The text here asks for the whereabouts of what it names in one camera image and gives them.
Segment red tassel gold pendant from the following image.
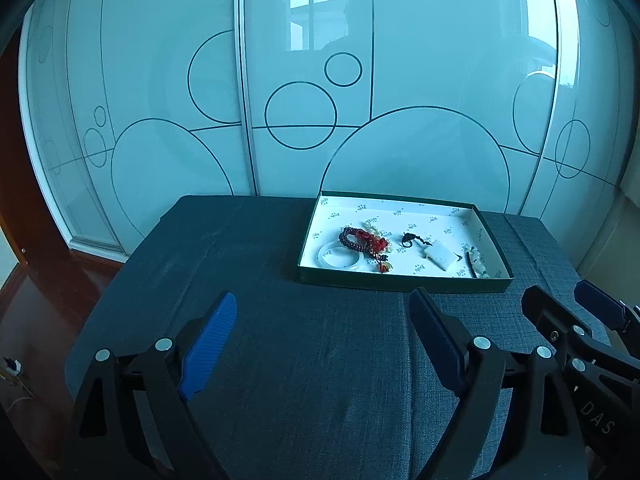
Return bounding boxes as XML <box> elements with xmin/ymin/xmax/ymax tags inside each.
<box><xmin>355</xmin><ymin>229</ymin><xmax>393</xmax><ymax>274</ymax></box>

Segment white glass wardrobe doors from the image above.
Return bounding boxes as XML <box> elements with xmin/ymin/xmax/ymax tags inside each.
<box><xmin>18</xmin><ymin>0</ymin><xmax>639</xmax><ymax>263</ymax></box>

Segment dark grey fabric cover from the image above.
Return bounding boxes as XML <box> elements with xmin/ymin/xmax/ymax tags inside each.
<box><xmin>64</xmin><ymin>194</ymin><xmax>614</xmax><ymax>480</ymax></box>

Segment dark red bead bracelet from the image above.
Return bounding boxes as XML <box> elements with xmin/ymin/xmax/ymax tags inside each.
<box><xmin>337</xmin><ymin>225</ymin><xmax>374</xmax><ymax>254</ymax></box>

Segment dark cord white jade pendant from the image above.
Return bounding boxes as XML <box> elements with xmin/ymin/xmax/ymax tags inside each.
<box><xmin>400</xmin><ymin>232</ymin><xmax>462</xmax><ymax>271</ymax></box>

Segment green shallow jewelry box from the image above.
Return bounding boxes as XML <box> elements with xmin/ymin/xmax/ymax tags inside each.
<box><xmin>297</xmin><ymin>192</ymin><xmax>514</xmax><ymax>294</ymax></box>

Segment white jade bangle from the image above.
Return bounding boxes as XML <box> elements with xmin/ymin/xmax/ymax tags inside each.
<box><xmin>317</xmin><ymin>242</ymin><xmax>363</xmax><ymax>271</ymax></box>

